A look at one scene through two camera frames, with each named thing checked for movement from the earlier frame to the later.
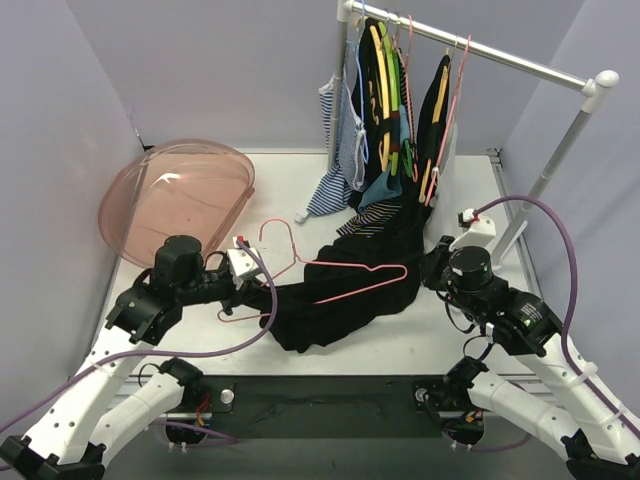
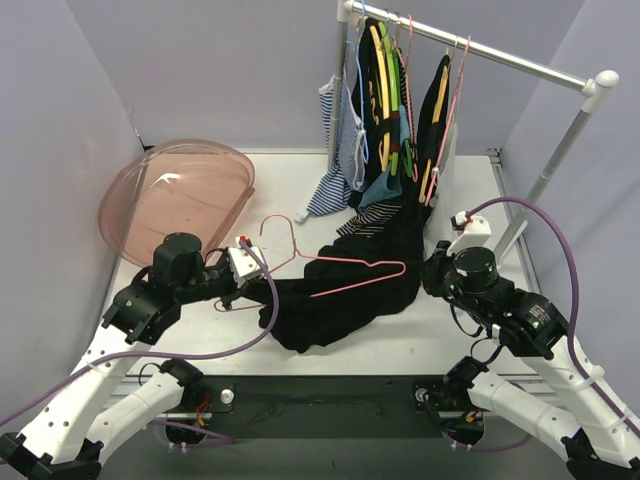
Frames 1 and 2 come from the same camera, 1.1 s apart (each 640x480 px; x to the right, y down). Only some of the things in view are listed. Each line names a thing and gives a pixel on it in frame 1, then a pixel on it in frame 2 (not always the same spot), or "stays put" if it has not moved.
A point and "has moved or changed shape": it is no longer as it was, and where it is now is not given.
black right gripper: x=433 y=265 stays put
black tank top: x=333 y=298 stays put
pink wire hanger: x=297 y=260 has moved or changed shape
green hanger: x=393 y=65 stays put
